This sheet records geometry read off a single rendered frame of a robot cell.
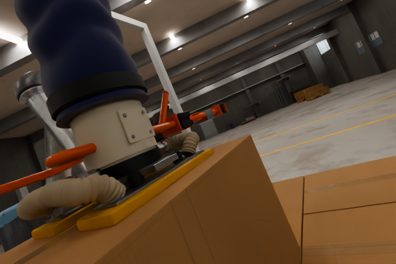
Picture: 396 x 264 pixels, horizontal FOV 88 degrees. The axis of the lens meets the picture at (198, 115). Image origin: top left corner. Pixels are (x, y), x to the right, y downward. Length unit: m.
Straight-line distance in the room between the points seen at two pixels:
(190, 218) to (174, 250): 0.05
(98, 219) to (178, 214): 0.12
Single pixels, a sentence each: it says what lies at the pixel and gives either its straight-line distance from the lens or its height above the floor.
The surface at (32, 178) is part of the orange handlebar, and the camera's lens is 0.73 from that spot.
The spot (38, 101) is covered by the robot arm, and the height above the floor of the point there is 1.37.
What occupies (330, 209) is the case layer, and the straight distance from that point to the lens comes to 1.00.
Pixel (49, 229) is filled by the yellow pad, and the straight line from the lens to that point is 0.52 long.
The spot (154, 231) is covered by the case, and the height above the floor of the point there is 0.93.
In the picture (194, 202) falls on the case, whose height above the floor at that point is 0.92.
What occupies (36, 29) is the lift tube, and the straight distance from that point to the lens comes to 0.58.
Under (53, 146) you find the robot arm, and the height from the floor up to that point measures 1.22.
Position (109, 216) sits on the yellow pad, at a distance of 0.34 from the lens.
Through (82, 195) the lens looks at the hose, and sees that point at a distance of 0.36.
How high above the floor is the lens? 1.02
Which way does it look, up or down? 4 degrees up
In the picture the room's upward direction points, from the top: 23 degrees counter-clockwise
